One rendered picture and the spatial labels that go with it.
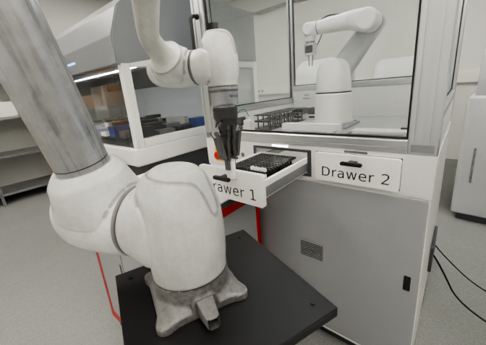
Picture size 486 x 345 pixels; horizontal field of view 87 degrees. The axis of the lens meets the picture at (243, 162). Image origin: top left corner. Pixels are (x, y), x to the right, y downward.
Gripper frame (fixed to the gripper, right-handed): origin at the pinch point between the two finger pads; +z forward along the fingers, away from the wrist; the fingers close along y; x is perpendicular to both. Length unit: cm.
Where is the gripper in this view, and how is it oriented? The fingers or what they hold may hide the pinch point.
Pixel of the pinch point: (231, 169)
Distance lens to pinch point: 84.1
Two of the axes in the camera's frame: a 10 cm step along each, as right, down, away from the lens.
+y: 6.4, -2.6, 7.3
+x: -7.7, -1.2, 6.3
